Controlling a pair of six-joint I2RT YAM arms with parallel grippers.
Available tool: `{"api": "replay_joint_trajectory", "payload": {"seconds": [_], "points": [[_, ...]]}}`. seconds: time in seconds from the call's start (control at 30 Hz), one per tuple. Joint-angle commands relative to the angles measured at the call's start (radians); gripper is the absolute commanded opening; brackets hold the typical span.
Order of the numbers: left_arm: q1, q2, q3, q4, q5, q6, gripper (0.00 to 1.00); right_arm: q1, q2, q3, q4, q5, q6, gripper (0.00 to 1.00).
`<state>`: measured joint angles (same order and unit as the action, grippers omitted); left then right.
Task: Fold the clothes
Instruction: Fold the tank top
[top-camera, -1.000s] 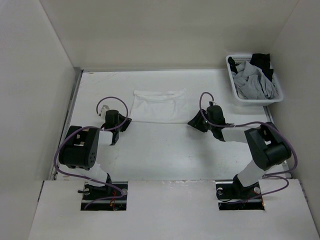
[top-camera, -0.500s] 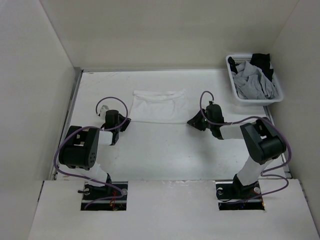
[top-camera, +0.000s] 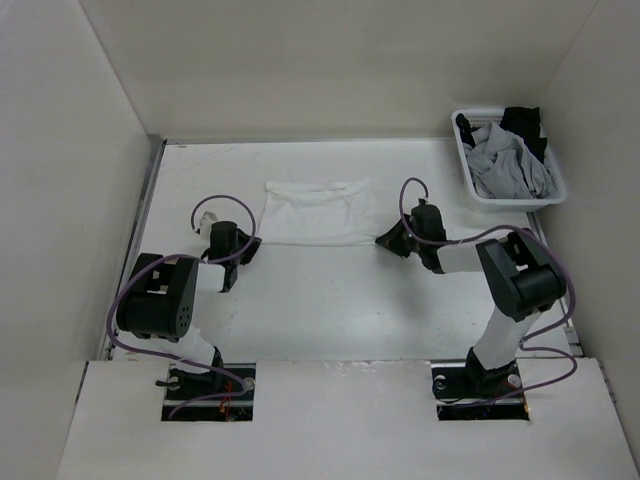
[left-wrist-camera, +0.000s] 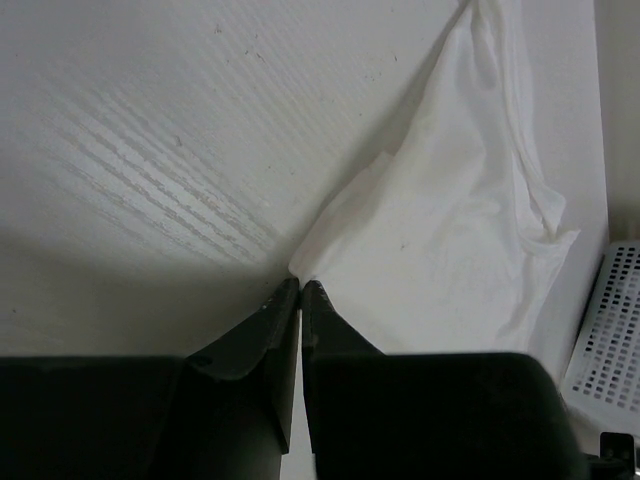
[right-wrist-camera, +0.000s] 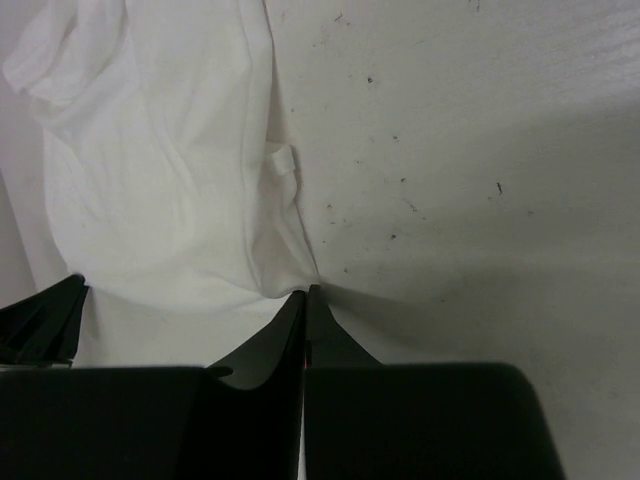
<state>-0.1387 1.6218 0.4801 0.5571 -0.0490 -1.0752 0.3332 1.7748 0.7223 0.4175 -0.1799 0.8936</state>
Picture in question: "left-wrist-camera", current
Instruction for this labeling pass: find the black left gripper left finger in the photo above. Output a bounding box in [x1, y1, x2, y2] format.
[1, 278, 299, 479]

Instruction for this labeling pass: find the white tank top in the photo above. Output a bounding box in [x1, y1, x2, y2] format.
[289, 1, 576, 353]

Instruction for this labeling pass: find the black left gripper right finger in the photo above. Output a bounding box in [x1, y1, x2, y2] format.
[301, 281, 588, 479]

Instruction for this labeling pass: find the white perforated plastic basket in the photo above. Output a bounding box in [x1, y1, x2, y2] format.
[560, 241, 639, 437]

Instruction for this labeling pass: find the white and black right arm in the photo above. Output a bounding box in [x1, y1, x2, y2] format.
[586, 432, 639, 480]

